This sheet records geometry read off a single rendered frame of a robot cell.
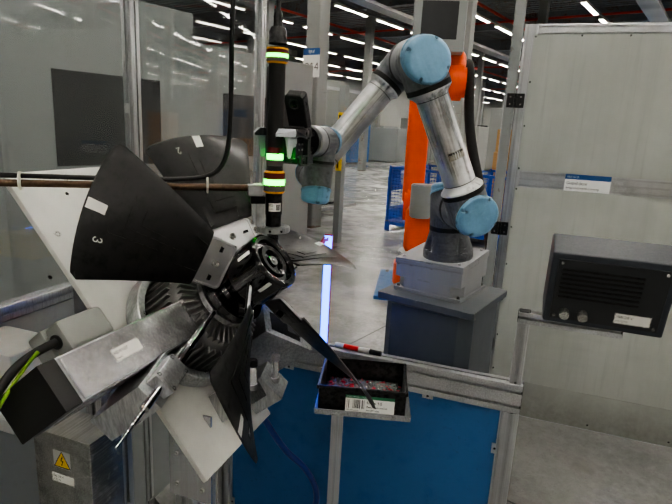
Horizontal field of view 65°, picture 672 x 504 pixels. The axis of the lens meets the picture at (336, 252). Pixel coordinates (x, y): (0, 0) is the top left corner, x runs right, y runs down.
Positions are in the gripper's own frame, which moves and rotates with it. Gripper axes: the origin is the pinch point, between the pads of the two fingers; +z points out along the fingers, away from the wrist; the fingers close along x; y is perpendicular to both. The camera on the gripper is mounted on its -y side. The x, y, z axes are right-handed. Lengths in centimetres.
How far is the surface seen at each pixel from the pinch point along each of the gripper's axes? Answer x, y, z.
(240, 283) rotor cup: -1.5, 28.1, 12.4
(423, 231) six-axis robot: 30, 84, -372
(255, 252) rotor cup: -3.9, 22.1, 11.3
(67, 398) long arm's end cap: 6, 37, 46
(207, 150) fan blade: 16.6, 5.1, -4.1
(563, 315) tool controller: -62, 38, -34
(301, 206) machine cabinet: 176, 83, -431
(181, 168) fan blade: 19.0, 8.9, 1.9
